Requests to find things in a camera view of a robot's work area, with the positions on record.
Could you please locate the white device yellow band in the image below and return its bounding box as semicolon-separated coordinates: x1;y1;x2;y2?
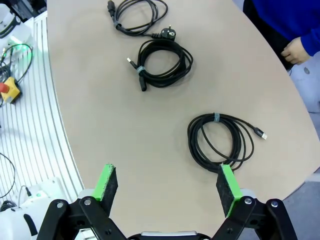
0;3;33;46

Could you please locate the yellow emergency stop button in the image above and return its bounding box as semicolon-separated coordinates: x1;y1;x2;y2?
0;76;23;104

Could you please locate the thick black cable grey tie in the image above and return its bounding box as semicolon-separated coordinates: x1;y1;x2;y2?
125;39;195;93

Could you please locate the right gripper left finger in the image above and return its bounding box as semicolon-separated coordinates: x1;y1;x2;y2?
37;163;131;240

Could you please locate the thin black USB cable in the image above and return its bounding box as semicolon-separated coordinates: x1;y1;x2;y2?
187;112;270;175

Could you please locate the black power cable round plug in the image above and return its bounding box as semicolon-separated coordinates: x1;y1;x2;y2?
107;0;177;41

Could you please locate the person's left forearm blue sleeve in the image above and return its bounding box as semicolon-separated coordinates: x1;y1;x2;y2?
298;26;320;58

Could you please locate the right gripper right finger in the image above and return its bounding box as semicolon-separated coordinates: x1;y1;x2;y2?
212;163;298;240

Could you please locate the white ribbed base plate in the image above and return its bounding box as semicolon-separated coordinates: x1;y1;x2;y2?
0;17;86;201

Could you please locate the person in blue hoodie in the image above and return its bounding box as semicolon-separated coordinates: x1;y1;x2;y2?
242;0;320;71

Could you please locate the person's left hand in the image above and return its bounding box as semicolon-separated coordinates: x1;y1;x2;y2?
281;37;312;66

